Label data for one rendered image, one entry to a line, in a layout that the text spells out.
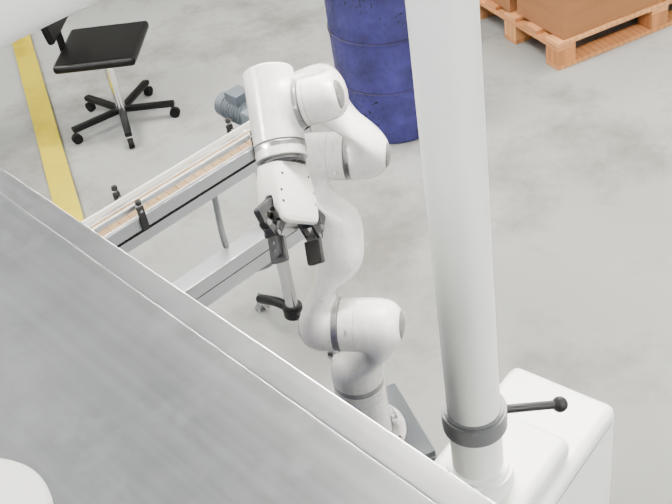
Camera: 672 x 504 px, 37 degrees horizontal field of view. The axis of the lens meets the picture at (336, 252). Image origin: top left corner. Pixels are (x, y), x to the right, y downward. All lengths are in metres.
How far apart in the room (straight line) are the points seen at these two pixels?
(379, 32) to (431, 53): 3.72
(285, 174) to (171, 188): 1.76
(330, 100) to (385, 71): 3.21
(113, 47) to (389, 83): 1.47
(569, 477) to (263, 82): 0.76
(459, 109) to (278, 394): 0.34
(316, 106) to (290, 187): 0.13
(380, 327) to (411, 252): 2.18
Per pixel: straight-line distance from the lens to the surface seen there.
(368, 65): 4.79
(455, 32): 0.97
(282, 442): 0.85
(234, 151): 3.42
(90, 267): 1.09
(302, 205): 1.59
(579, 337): 3.90
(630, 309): 4.03
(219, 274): 3.56
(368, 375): 2.25
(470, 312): 1.17
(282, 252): 1.54
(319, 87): 1.59
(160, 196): 3.29
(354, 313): 2.16
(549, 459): 1.48
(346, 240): 2.09
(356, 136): 1.99
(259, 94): 1.62
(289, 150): 1.58
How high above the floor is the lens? 2.74
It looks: 39 degrees down
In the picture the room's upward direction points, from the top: 10 degrees counter-clockwise
